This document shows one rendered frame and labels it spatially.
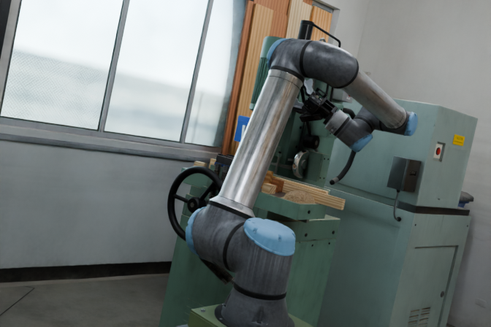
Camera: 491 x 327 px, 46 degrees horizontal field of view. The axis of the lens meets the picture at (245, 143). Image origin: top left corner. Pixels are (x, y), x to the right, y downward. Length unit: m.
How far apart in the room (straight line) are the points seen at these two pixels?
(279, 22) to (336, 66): 2.41
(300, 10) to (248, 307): 2.99
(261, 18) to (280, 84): 2.22
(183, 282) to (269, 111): 0.98
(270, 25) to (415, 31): 1.30
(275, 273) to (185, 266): 0.91
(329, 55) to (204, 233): 0.64
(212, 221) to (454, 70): 3.15
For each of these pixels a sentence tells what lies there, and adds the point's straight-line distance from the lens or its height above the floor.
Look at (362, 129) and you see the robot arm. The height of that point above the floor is 1.21.
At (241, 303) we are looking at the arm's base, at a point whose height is 0.68.
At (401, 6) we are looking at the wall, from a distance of 4.91.
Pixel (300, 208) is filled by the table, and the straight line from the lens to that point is 2.10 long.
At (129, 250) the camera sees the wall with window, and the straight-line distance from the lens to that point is 3.76.
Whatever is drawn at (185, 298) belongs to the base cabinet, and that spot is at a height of 0.39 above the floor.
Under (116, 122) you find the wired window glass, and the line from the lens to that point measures 3.56.
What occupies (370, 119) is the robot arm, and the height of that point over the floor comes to 1.26.
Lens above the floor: 1.18
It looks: 3 degrees down
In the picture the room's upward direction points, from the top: 12 degrees clockwise
